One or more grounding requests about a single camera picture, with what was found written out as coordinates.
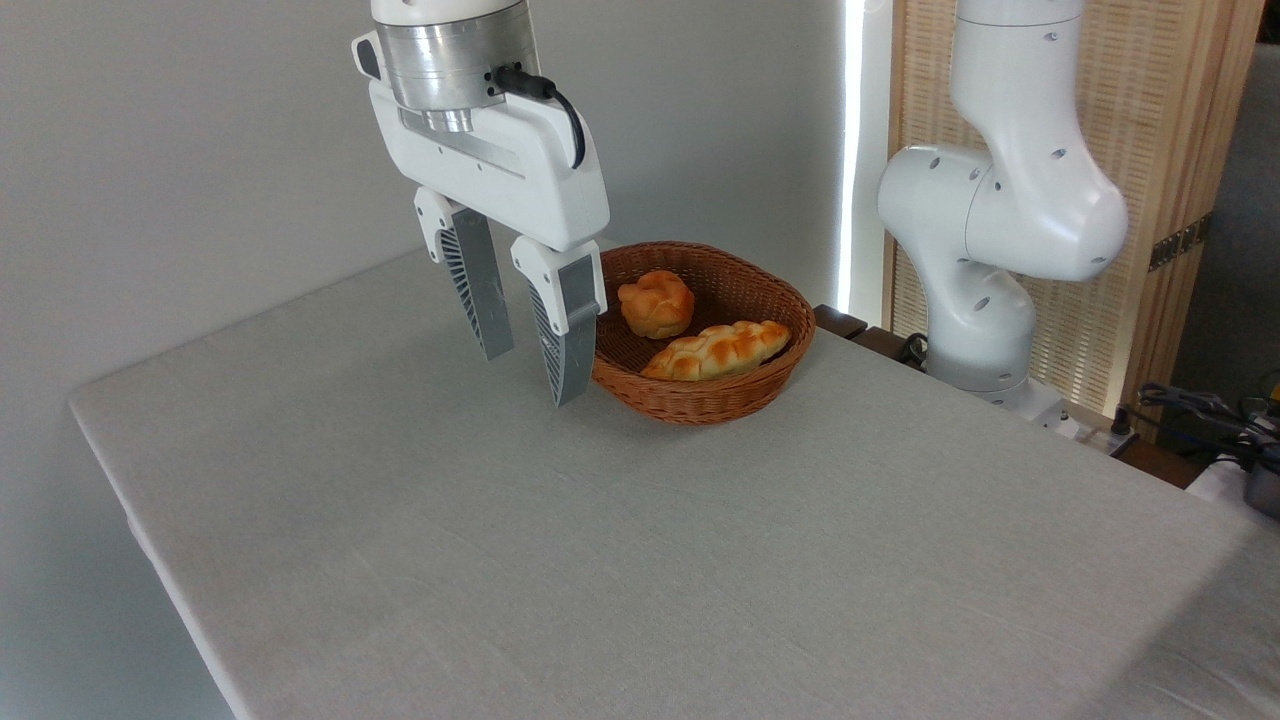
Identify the gray tablecloth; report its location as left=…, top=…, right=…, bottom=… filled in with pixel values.
left=68, top=236, right=1280, bottom=720

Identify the long braided bread loaf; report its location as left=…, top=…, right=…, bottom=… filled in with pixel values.
left=641, top=320, right=792, bottom=383

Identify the wooden slatted folding screen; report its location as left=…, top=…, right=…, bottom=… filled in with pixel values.
left=884, top=0, right=1267, bottom=421

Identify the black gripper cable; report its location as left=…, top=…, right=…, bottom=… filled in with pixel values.
left=488, top=66, right=588, bottom=170

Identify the metal screen hinge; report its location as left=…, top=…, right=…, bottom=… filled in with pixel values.
left=1148, top=214, right=1215, bottom=273

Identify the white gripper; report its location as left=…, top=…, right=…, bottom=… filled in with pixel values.
left=351, top=29, right=612, bottom=408

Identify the round golden bread roll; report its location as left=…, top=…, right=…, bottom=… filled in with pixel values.
left=617, top=270, right=696, bottom=340

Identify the dark brown wooden side table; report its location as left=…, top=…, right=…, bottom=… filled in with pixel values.
left=813, top=304, right=929, bottom=373

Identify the black cable bundle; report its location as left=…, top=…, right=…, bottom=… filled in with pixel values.
left=1137, top=382, right=1280, bottom=473

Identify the brown wicker basket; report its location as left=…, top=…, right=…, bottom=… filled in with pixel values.
left=590, top=241, right=817, bottom=427

